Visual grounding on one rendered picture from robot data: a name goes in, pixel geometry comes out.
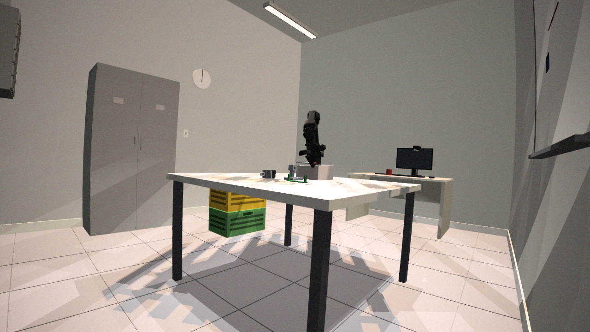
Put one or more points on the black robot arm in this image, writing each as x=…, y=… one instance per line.
x=310, y=130

